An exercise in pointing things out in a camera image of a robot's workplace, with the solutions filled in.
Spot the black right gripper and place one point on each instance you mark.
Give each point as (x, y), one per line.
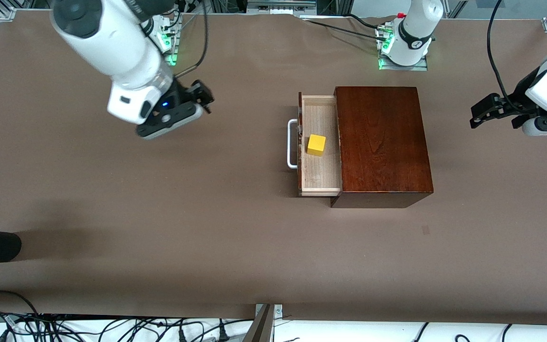
(182, 93)

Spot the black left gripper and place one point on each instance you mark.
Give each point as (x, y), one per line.
(519, 97)

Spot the yellow cube block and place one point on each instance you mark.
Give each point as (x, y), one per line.
(316, 145)

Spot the light wood drawer dark front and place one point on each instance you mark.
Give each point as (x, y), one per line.
(321, 171)

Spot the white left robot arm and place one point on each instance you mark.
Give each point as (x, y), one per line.
(416, 28)

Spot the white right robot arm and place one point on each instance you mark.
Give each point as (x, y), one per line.
(112, 42)

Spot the dark brown wooden cabinet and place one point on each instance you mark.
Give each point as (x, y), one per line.
(382, 142)

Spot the brown table cover sheet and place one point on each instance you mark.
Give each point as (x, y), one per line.
(207, 213)

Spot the metal rack shelf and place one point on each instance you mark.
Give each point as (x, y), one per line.
(280, 5)

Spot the black power plug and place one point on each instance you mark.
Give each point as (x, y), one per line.
(222, 334)
(181, 336)

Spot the grey metal camera post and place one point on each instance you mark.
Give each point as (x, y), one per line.
(261, 327)

